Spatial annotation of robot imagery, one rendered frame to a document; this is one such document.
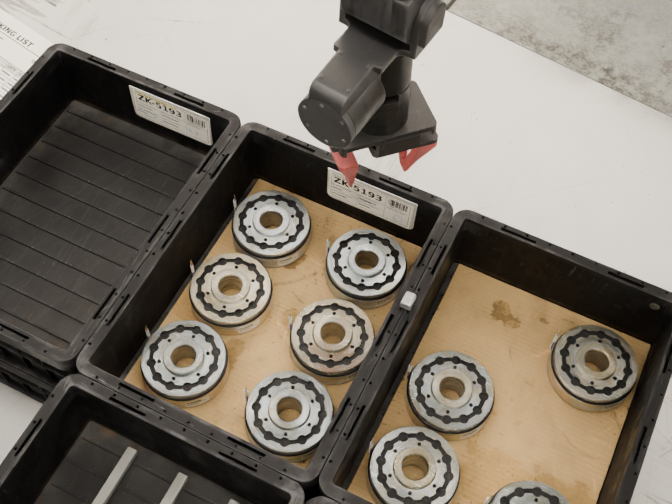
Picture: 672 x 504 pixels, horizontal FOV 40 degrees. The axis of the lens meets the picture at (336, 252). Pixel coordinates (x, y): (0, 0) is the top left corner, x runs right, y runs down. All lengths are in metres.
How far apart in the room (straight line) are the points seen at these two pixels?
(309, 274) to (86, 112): 0.42
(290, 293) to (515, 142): 0.52
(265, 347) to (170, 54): 0.65
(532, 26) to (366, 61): 1.94
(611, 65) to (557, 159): 1.19
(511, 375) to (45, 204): 0.66
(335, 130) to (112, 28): 0.92
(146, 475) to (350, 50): 0.55
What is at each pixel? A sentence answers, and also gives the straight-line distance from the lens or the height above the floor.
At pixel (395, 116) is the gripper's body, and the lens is 0.90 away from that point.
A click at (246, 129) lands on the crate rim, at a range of 1.21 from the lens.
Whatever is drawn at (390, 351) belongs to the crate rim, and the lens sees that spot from 1.04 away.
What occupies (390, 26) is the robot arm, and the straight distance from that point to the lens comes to 0.80.
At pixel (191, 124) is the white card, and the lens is 1.27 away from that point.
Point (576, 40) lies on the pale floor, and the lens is 2.73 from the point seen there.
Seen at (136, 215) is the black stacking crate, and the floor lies 0.83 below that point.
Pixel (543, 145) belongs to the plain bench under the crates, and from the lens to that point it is 1.53.
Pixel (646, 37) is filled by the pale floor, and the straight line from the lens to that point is 2.80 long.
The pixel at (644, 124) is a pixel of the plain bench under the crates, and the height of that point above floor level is 0.70.
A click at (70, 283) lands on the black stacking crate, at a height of 0.83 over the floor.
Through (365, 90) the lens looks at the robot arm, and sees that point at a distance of 0.82.
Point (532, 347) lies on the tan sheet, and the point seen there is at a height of 0.83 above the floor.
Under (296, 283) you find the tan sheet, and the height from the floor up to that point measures 0.83.
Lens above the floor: 1.87
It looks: 58 degrees down
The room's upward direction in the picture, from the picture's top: 3 degrees clockwise
